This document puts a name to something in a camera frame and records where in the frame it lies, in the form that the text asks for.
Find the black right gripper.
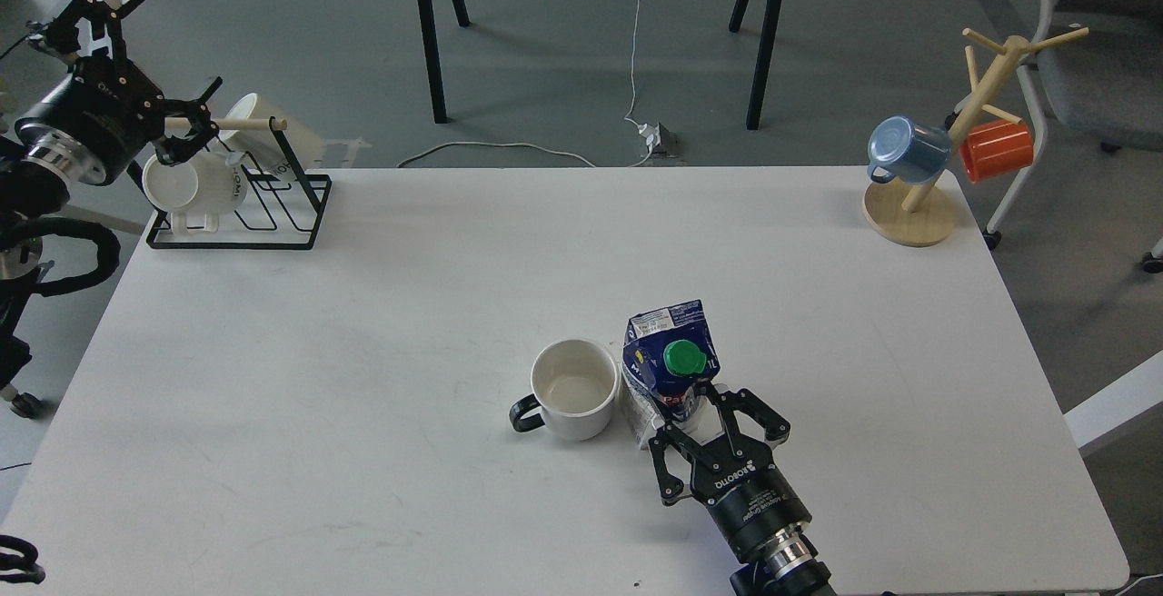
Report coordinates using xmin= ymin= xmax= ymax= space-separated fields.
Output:
xmin=648 ymin=379 xmax=812 ymax=565

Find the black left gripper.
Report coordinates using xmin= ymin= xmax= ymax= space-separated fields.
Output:
xmin=15 ymin=0 xmax=224 ymax=186

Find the blue white milk carton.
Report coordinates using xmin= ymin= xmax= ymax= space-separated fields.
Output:
xmin=621 ymin=299 xmax=721 ymax=450

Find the white mug black handle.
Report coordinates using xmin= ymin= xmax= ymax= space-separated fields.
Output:
xmin=508 ymin=339 xmax=621 ymax=442

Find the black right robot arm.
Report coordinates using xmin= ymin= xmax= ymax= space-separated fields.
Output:
xmin=648 ymin=382 xmax=835 ymax=595

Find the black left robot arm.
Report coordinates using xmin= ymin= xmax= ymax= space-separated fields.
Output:
xmin=1 ymin=0 xmax=221 ymax=418

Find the white mug on rack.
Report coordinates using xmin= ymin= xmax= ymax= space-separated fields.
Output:
xmin=142 ymin=152 xmax=249 ymax=235

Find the cream mug on rack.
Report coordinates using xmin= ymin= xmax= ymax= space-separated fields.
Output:
xmin=219 ymin=94 xmax=324 ymax=180

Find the wooden mug tree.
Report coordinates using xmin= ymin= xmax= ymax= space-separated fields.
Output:
xmin=863 ymin=27 xmax=1091 ymax=247

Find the white power adapter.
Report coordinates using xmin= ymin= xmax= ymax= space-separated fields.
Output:
xmin=637 ymin=123 xmax=680 ymax=159

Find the black table leg right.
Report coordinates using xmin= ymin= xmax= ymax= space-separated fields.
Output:
xmin=728 ymin=0 xmax=782 ymax=132

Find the blue mug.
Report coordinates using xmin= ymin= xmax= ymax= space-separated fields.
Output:
xmin=866 ymin=115 xmax=952 ymax=185

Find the orange mug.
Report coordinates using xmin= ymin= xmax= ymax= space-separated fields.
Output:
xmin=959 ymin=120 xmax=1035 ymax=184

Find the black wire cup rack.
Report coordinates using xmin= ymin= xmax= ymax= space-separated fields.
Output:
xmin=144 ymin=119 xmax=333 ymax=251

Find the white power cable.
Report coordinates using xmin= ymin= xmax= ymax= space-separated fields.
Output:
xmin=397 ymin=0 xmax=678 ymax=169

